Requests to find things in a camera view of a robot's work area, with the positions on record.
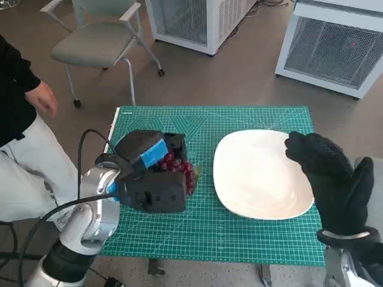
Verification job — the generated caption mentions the black floor cable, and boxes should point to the black floor cable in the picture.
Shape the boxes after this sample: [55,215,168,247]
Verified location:
[0,220,19,255]

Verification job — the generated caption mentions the white mesh cabinet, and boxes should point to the white mesh cabinet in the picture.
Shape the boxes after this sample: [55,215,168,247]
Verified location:
[274,0,383,100]
[145,0,258,57]

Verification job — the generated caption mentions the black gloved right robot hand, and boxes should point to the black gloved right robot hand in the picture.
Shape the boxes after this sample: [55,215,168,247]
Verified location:
[284,131,375,239]

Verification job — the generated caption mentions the white plate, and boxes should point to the white plate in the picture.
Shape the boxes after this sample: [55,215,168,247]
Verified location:
[212,129,315,221]

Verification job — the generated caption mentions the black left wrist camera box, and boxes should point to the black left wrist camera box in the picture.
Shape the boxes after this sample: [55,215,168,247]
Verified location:
[116,170,187,214]

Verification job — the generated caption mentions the grey chair with white frame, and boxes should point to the grey chair with white frame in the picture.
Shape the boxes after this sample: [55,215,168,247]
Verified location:
[39,0,166,109]

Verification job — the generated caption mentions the black left robot hand, blue tape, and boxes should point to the black left robot hand, blue tape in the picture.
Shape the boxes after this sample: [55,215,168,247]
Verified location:
[114,130,190,180]

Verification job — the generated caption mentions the green cutting mat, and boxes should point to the green cutting mat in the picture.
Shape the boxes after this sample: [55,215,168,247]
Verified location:
[100,105,327,267]

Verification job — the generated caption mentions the black stand bar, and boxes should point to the black stand bar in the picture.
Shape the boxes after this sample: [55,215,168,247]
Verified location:
[0,252,45,261]

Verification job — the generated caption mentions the person's hand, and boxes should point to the person's hand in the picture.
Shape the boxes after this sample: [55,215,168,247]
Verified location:
[23,82,59,117]

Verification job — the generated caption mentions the small black box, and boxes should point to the small black box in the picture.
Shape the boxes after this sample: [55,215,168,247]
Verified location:
[102,276,125,287]

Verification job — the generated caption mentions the red toy grapes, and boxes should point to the red toy grapes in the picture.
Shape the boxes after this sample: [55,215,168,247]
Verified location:
[158,152,200,197]

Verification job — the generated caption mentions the person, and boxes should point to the person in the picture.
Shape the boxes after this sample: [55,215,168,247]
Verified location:
[0,34,84,224]

